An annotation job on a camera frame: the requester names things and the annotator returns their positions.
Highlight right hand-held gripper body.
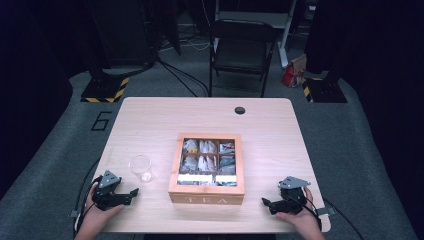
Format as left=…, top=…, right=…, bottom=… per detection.
left=276, top=175, right=308, bottom=215

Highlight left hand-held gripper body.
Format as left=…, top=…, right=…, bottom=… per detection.
left=91, top=170, right=126, bottom=211

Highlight clear plastic cup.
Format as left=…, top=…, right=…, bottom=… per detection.
left=128, top=154, right=155, bottom=184

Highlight wooden tea box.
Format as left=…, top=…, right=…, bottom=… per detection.
left=167, top=132, right=246, bottom=206

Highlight assorted tea bags collection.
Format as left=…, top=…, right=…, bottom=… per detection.
left=178, top=138, right=238, bottom=187

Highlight person's left hand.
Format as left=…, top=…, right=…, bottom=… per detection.
left=79, top=192, right=126, bottom=235

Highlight person's right hand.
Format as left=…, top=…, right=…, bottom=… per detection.
left=275, top=186, right=323, bottom=236

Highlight yellow-black striped stand base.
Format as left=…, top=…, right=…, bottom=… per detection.
left=80, top=76, right=130, bottom=104
left=301, top=76, right=348, bottom=104

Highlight red and brown paper bag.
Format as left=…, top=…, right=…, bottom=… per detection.
left=280, top=53, right=308, bottom=89

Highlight dark curtain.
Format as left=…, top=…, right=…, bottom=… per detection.
left=0, top=0, right=74, bottom=202
left=333, top=0, right=424, bottom=236

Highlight black folding chair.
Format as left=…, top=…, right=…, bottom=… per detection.
left=208, top=18, right=280, bottom=99

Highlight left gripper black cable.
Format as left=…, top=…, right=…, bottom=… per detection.
left=71, top=159, right=102, bottom=236

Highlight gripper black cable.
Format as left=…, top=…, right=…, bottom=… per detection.
left=286, top=188, right=365, bottom=240
left=71, top=159, right=102, bottom=236

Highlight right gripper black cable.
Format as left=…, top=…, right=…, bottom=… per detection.
left=286, top=188, right=365, bottom=240

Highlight black floor cable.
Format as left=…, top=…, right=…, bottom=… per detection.
left=155, top=55, right=210, bottom=98

